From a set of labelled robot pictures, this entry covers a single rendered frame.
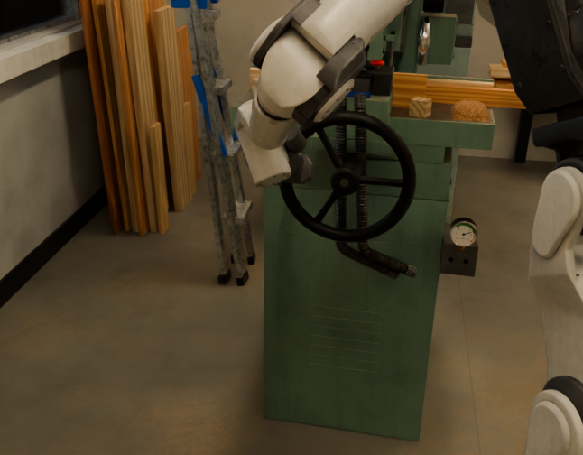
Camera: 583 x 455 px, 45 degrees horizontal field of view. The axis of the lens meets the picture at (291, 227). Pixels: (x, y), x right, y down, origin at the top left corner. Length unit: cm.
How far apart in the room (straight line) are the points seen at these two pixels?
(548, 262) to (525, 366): 133
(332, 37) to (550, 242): 44
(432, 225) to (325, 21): 88
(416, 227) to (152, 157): 159
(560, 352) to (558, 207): 24
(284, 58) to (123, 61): 203
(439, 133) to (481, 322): 112
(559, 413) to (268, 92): 63
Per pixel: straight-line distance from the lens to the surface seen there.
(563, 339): 117
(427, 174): 166
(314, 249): 176
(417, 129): 163
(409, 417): 200
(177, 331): 247
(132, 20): 296
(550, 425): 116
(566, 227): 107
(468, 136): 163
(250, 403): 214
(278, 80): 95
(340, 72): 92
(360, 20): 94
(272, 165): 116
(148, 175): 309
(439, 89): 176
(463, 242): 166
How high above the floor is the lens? 133
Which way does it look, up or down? 25 degrees down
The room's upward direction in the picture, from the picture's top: 1 degrees clockwise
